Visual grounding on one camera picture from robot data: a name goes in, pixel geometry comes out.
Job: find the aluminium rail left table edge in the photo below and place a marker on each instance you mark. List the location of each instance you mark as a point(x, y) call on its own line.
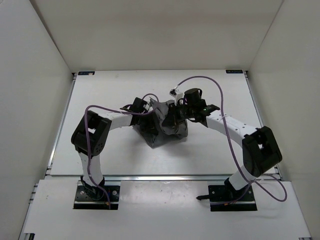
point(61, 123)

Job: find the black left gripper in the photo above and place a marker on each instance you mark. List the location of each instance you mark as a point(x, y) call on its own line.
point(150, 126)

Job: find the grey pleated skirt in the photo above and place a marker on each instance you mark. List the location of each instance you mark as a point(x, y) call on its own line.
point(160, 128)

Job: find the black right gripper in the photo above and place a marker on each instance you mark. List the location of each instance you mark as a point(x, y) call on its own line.
point(172, 118)

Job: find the blue label corner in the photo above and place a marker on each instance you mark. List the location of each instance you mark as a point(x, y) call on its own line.
point(234, 71)
point(86, 73)

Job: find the blue label right corner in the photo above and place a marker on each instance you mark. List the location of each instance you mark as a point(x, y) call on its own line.
point(234, 71)

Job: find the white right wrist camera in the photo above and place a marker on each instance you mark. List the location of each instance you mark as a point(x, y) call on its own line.
point(177, 95)

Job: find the blue label left corner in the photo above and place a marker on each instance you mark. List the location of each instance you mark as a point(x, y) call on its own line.
point(86, 73)

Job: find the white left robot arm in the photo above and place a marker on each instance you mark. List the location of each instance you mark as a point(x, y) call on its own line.
point(90, 137)

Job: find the aluminium rail along table front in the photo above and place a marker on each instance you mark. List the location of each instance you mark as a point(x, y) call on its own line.
point(165, 178)

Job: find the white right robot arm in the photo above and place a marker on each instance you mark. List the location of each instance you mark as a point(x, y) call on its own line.
point(260, 150)

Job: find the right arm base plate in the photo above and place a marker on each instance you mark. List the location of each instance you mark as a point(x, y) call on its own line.
point(222, 199)

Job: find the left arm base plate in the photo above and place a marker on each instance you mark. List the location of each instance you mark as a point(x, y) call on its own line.
point(86, 200)

